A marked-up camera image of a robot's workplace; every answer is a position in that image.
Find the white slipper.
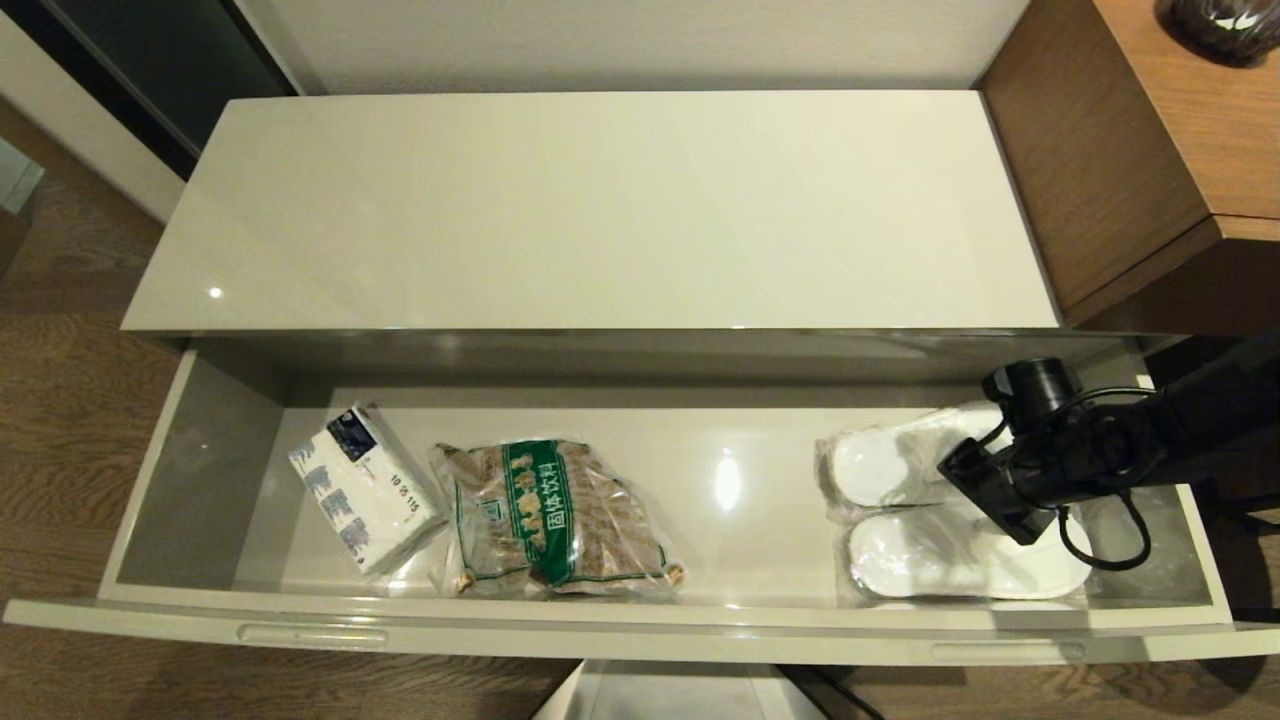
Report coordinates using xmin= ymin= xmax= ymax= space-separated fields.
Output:
xmin=815 ymin=400 xmax=1006 ymax=516
xmin=840 ymin=503 xmax=1093 ymax=604

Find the white cabinet drawer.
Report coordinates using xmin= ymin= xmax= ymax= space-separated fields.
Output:
xmin=3 ymin=335 xmax=1280 ymax=666

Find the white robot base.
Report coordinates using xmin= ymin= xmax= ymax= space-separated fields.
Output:
xmin=535 ymin=660 xmax=826 ymax=720

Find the brown wooden desk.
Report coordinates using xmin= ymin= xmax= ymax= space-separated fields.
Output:
xmin=975 ymin=0 xmax=1280 ymax=336

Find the green label snack bag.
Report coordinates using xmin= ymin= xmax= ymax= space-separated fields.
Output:
xmin=430 ymin=437 xmax=689 ymax=599

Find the glossy grey cabinet top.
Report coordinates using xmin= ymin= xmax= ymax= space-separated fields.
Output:
xmin=122 ymin=90 xmax=1191 ymax=376

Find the dark glass vase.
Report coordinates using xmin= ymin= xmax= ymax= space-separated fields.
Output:
xmin=1155 ymin=0 xmax=1280 ymax=69

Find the white blue tissue pack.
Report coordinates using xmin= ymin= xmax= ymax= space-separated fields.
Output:
xmin=288 ymin=402 xmax=448 ymax=578

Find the dark glass door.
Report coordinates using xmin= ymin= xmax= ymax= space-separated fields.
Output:
xmin=0 ymin=0 xmax=299 ymax=179

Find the pale grey panel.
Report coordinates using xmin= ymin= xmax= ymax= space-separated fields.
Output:
xmin=0 ymin=140 xmax=46 ymax=216

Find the black base cable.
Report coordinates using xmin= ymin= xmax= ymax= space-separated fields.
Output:
xmin=790 ymin=665 xmax=881 ymax=720

